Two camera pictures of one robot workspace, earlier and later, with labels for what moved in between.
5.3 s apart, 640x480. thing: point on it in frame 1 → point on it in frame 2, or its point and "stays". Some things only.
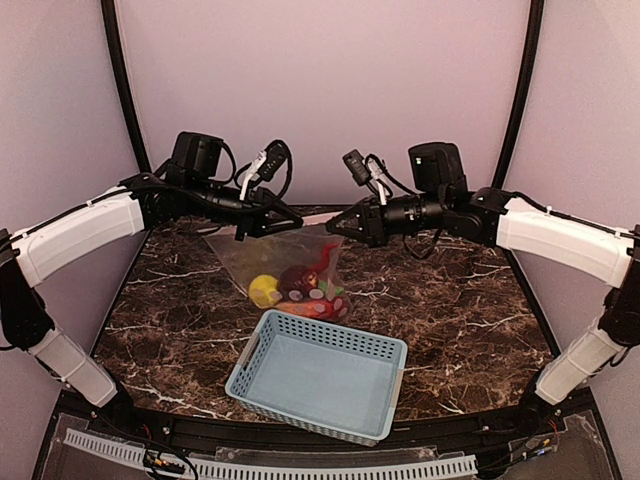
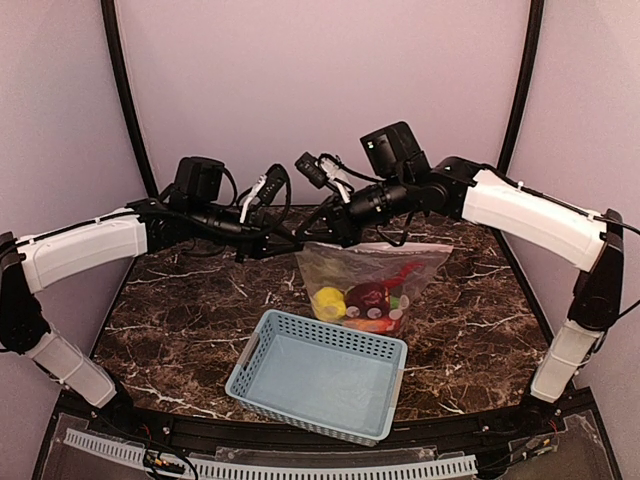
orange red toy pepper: [316, 307] → [370, 326]
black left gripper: [248, 215] → [259, 240]
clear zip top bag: [295, 269] → [365, 285]
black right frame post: [518, 114] stays
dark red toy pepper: [296, 281] → [369, 299]
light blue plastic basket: [334, 377] stays
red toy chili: [325, 257] → [399, 278]
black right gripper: [373, 222] → [338, 225]
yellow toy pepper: [263, 290] → [328, 303]
